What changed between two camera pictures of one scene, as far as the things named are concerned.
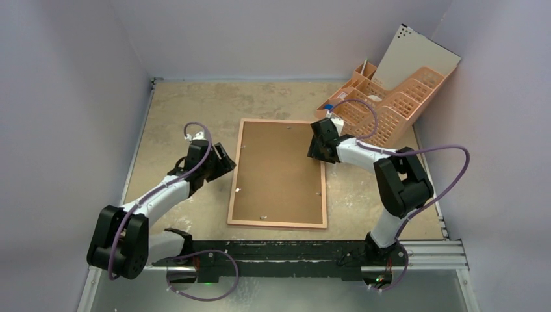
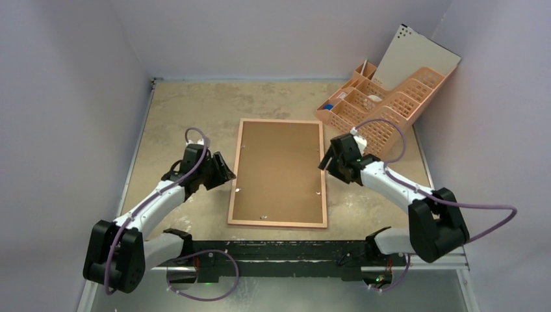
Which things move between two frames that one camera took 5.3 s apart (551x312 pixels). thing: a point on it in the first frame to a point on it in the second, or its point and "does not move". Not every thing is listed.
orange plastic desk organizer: (378, 116) does not move
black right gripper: (318, 143) to (334, 159)
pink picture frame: (323, 225) does not move
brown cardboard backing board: (276, 181) does not move
